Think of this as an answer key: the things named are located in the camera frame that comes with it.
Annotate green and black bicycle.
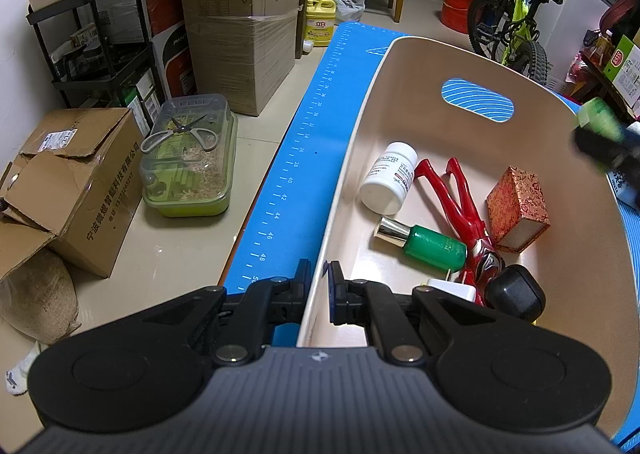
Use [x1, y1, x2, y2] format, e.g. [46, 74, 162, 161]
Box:
[467, 0, 566, 84]

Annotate red figure toy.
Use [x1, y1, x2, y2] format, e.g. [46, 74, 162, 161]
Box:
[414, 157, 506, 307]

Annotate green hamster cage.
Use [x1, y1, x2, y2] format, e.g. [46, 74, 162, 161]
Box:
[140, 94, 238, 218]

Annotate beige plastic bin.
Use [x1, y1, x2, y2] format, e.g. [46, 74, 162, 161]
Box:
[295, 36, 640, 440]

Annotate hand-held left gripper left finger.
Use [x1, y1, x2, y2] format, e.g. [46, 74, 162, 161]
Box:
[131, 258, 313, 368]

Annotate red and white carton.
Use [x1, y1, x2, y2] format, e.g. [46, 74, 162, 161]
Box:
[142, 0, 196, 99]

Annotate green block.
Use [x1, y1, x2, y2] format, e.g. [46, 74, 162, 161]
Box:
[577, 98, 627, 143]

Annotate white pill bottle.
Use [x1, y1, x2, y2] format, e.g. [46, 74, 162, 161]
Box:
[359, 143, 418, 215]

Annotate white charger plug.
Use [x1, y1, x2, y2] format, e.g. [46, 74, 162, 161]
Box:
[425, 279, 478, 305]

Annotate red bucket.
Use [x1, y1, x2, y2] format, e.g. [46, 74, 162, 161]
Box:
[440, 0, 488, 32]

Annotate white patterned box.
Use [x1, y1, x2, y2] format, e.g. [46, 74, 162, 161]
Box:
[607, 168, 640, 209]

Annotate white chest freezer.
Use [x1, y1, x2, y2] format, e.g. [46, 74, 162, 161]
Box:
[522, 0, 621, 94]

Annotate yellow detergent jug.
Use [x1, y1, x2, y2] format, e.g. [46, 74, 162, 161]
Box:
[303, 0, 336, 47]

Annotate blue ruled mat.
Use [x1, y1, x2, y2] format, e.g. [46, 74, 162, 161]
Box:
[220, 21, 640, 454]

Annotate open cardboard box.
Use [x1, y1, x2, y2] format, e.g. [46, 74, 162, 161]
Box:
[0, 108, 146, 279]

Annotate tan sack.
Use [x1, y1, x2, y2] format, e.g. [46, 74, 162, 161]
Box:
[0, 249, 81, 345]

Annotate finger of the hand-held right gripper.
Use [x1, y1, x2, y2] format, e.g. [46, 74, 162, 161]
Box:
[572, 126, 640, 171]

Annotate white sock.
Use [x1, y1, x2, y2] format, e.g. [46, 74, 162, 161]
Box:
[5, 341, 48, 396]

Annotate grey scissors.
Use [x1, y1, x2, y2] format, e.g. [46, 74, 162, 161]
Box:
[141, 114, 218, 155]

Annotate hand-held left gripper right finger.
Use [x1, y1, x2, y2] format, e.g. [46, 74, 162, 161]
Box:
[324, 260, 501, 366]

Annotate green bottle with gold cap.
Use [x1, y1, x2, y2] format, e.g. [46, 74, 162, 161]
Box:
[372, 216, 468, 279]

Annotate black earbud case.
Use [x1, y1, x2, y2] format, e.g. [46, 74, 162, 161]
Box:
[484, 264, 547, 323]

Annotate black utility cart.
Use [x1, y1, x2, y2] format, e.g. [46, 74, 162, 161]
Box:
[26, 0, 161, 132]

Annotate red patterned gift box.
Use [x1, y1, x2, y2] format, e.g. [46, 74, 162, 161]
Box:
[486, 166, 551, 253]

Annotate large taped cardboard box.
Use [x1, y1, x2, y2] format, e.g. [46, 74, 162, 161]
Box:
[185, 11, 298, 117]

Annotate green snack box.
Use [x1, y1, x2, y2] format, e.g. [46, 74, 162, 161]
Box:
[602, 34, 640, 107]

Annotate clear plastic bag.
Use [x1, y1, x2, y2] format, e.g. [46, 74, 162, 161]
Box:
[334, 0, 367, 23]

